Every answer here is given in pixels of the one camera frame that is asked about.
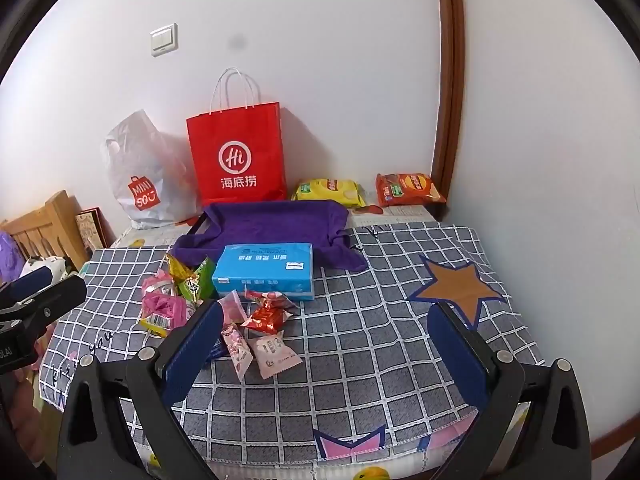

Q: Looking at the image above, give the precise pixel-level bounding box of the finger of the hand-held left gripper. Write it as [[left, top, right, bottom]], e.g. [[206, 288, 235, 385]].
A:
[[0, 266, 58, 301], [0, 275, 88, 328]]

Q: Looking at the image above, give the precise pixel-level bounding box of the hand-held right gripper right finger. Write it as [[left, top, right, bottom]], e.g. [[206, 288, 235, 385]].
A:
[[429, 301, 591, 480]]

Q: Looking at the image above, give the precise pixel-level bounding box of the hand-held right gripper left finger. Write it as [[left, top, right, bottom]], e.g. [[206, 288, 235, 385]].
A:
[[56, 299, 224, 480]]

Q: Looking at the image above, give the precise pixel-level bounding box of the small yellow snack packet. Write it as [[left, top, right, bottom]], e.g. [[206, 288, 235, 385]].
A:
[[139, 312, 173, 338]]

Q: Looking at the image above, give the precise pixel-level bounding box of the green snack packet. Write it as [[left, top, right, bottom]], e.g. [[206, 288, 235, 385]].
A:
[[177, 257, 217, 303]]

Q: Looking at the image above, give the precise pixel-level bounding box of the red foil snack packet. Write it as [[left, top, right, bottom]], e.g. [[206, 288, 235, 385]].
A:
[[240, 305, 293, 335]]

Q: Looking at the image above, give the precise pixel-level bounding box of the pale pink candy packet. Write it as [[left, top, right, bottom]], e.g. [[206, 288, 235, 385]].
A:
[[247, 331, 303, 380]]

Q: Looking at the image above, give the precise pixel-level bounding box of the red and white snack packet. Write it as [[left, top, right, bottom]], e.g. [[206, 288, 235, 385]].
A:
[[245, 287, 301, 313]]

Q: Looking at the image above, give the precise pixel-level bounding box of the white and black soft toy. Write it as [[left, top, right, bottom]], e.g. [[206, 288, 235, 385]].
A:
[[20, 255, 81, 281]]

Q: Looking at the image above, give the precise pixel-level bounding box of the purple bag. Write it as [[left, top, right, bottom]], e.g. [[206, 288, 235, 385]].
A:
[[0, 232, 26, 286]]

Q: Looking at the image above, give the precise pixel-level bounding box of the light wooden furniture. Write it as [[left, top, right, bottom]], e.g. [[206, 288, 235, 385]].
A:
[[0, 190, 91, 271]]

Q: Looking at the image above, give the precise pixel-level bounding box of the grey checked blanket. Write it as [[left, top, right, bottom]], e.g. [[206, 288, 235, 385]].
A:
[[37, 220, 546, 463]]

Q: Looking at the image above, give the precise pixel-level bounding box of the blue tissue pack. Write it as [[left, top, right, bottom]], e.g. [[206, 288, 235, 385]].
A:
[[211, 242, 315, 302]]

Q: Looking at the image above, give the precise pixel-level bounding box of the purple towel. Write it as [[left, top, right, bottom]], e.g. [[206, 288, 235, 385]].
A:
[[172, 199, 368, 273]]

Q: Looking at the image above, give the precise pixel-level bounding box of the white plastic bag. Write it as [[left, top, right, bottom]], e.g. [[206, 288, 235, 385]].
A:
[[101, 109, 201, 231]]

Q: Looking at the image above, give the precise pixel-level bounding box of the orange chips bag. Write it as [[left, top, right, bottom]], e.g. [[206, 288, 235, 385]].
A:
[[376, 172, 447, 208]]

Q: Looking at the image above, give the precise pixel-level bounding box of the yellow chips bag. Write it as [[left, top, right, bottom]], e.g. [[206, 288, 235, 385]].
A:
[[292, 177, 367, 209]]

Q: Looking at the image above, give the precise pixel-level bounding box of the red paper bag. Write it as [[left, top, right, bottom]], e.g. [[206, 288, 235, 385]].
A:
[[186, 67, 288, 207]]

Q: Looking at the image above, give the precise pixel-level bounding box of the picture frame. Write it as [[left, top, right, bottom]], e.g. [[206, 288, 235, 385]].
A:
[[75, 206, 108, 251]]

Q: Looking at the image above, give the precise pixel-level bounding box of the white light switch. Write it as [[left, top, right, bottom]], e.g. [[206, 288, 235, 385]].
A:
[[150, 22, 178, 57]]

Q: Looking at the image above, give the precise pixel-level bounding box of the brown wooden door frame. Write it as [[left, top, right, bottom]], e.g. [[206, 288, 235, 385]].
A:
[[431, 0, 466, 221]]

